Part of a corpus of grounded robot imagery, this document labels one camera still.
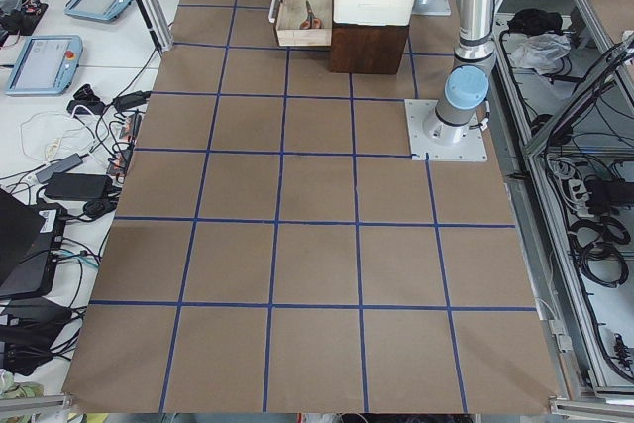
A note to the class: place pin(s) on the black laptop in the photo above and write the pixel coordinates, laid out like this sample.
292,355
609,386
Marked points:
30,234

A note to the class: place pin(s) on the crumpled white cloth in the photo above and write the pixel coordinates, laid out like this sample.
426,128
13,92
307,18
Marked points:
543,53

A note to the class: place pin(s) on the near blue teach pendant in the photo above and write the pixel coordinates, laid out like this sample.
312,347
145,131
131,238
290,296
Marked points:
45,66

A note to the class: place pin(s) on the black power brick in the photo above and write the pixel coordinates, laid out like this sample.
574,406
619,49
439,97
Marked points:
77,186

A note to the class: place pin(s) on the grey orange scissors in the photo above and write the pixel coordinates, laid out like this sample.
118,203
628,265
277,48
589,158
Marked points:
312,22

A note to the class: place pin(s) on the dark wooden drawer cabinet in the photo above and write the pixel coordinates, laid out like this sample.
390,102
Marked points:
367,49

